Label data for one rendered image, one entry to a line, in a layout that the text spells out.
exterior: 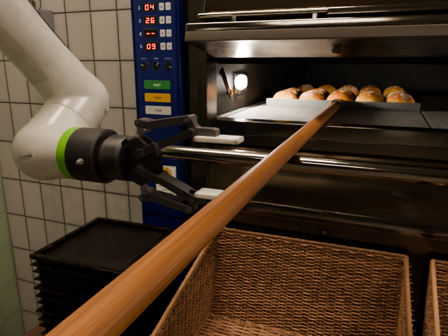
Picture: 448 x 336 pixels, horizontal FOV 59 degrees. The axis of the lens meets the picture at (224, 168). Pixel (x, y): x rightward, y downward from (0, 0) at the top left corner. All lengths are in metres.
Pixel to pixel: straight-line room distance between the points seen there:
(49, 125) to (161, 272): 0.49
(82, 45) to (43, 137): 0.74
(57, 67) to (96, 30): 0.63
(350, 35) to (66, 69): 0.59
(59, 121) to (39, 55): 0.12
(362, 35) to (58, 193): 1.18
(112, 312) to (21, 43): 0.58
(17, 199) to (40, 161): 1.07
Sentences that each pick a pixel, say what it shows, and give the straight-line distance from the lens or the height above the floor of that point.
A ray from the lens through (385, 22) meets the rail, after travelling 0.96.
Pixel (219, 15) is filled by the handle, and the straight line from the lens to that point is 1.08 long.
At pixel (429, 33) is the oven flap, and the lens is 0.95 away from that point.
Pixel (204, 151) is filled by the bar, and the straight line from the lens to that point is 0.81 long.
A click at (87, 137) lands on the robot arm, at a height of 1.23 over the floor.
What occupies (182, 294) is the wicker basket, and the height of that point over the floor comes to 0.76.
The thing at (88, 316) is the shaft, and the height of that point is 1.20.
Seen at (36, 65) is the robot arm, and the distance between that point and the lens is 0.78.
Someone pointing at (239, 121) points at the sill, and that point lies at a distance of 1.17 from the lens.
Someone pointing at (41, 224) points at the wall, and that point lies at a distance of 1.75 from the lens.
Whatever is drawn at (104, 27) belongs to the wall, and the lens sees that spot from 1.38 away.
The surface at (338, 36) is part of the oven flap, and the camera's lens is 0.95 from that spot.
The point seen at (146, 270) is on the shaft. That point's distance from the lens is 0.30.
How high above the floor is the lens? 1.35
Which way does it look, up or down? 15 degrees down
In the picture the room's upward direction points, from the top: straight up
